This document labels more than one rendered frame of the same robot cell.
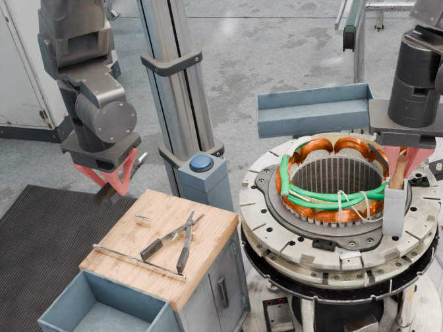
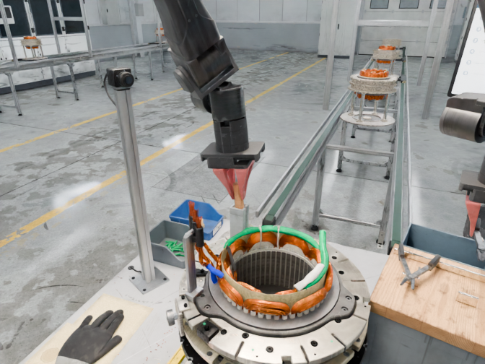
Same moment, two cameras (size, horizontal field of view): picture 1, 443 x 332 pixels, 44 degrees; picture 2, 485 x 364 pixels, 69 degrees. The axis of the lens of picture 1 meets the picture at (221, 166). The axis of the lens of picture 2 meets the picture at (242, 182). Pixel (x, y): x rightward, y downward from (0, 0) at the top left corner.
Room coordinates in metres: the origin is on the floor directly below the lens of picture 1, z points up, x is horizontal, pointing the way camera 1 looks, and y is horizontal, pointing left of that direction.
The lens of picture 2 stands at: (1.14, -0.24, 1.51)
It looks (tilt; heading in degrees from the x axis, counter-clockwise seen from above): 26 degrees down; 179
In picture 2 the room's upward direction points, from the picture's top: straight up
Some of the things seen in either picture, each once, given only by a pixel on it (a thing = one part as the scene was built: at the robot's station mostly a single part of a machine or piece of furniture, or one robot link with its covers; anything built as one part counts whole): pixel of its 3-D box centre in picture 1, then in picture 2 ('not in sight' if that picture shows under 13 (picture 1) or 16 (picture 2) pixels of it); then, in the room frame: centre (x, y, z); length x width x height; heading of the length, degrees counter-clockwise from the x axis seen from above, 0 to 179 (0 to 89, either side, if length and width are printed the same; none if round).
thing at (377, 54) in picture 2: not in sight; (384, 63); (-3.38, 1.60, 0.94); 0.39 x 0.39 x 0.30
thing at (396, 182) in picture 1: (397, 174); (238, 198); (0.56, -0.24, 1.20); 0.02 x 0.02 x 0.06
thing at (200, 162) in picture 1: (201, 161); not in sight; (0.87, 0.04, 1.04); 0.04 x 0.04 x 0.01
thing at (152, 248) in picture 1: (151, 249); (434, 262); (0.61, 0.13, 1.09); 0.04 x 0.01 x 0.02; 130
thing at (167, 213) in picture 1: (161, 244); (436, 292); (0.65, 0.12, 1.05); 0.20 x 0.19 x 0.02; 145
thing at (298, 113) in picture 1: (316, 154); not in sight; (0.98, -0.22, 0.92); 0.25 x 0.11 x 0.28; 83
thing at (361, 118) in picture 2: not in sight; (369, 98); (-1.44, 0.74, 0.94); 0.39 x 0.39 x 0.30
